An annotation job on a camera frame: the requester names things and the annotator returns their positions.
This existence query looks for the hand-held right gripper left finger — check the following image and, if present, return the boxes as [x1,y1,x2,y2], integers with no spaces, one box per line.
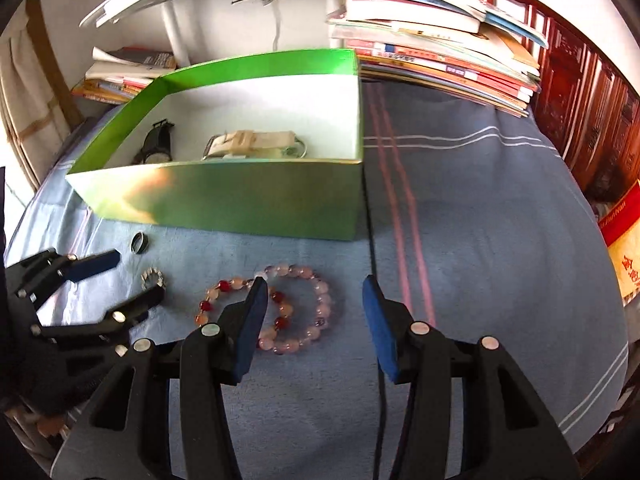
[50,276,271,480]

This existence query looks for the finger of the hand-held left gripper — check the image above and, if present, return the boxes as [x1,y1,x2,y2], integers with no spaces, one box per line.
[15,248,122,302]
[30,287,167,341]

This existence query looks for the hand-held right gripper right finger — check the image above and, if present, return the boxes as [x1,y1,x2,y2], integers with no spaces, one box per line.
[361,274,583,480]

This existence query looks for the red and orange bead bracelet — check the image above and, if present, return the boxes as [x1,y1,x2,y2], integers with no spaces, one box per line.
[194,275,296,347]

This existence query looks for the pink bead bracelet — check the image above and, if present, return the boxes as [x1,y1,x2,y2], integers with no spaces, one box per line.
[257,263,335,356]

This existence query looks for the green cardboard box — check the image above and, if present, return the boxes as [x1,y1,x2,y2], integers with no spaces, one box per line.
[65,48,364,242]

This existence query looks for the black wristwatch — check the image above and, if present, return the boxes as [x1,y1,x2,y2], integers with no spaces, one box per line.
[132,119,176,166]

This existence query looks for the blue striped blanket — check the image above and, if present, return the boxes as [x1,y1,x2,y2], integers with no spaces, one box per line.
[5,80,631,480]

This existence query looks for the small stack of books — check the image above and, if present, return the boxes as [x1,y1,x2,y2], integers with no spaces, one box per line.
[70,46,178,106]

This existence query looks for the beige curtain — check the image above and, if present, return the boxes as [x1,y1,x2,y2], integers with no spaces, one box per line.
[0,0,86,191]

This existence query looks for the red and yellow bag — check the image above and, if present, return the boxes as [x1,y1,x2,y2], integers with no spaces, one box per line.
[597,177,640,306]

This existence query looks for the large stack of books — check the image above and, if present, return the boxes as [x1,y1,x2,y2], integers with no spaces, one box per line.
[327,0,551,118]

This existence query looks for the carved wooden headboard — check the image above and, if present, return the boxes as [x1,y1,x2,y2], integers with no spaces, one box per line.
[477,0,640,201]

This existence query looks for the white cable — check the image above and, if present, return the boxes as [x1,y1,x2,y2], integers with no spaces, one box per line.
[271,0,284,53]

